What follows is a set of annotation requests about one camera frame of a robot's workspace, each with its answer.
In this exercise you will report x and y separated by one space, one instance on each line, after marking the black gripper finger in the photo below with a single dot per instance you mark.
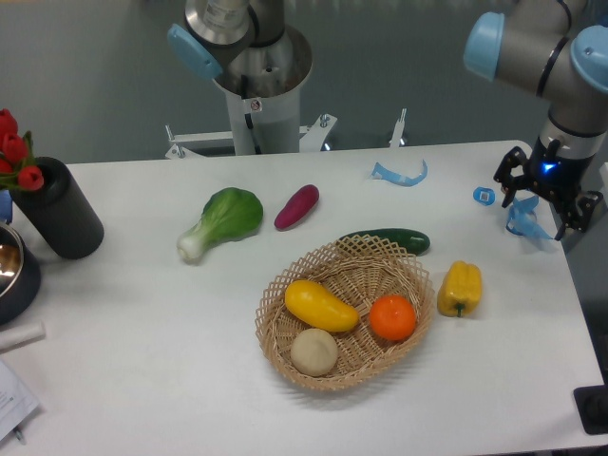
513 174
576 213

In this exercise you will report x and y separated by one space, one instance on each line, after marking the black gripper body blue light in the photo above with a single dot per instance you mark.
553 171

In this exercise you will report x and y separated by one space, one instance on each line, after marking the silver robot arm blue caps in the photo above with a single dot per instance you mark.
530 49

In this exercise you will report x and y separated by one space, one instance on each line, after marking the yellow bell pepper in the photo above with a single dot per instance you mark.
461 290

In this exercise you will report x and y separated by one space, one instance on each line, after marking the blue crumpled tape piece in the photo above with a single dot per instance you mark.
522 219

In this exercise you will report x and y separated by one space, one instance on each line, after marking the dark green cucumber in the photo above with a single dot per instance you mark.
413 241

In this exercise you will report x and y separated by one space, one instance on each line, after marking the blue tape strip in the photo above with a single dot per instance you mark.
381 173

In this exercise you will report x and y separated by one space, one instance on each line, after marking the woven wicker basket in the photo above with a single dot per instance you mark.
357 270

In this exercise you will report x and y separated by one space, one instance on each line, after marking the black device at edge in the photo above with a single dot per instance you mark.
592 407

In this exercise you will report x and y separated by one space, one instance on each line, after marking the orange fruit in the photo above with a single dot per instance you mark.
393 317

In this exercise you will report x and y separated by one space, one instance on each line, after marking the purple sweet potato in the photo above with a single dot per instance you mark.
299 205

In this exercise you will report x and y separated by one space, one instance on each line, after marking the yellow mango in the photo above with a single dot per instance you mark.
311 303

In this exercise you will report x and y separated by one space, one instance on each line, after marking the beige round bun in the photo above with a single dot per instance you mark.
314 352

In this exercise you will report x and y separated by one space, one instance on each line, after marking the green bok choy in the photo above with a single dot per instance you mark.
230 214

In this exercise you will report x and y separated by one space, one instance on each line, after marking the black cylindrical vase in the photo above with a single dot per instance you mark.
61 213

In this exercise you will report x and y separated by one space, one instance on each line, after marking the red tulip bouquet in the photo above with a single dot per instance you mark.
19 169

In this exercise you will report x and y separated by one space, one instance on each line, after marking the dark metal bowl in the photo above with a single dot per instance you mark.
20 275

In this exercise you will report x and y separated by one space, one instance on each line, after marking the white rolled paper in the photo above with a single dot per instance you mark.
21 335

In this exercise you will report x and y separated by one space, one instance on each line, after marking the white paper sheet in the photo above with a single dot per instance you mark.
17 401

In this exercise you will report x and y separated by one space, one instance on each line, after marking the white metal base frame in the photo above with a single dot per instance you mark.
323 135

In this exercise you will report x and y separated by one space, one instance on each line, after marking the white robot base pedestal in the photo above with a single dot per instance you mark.
257 60

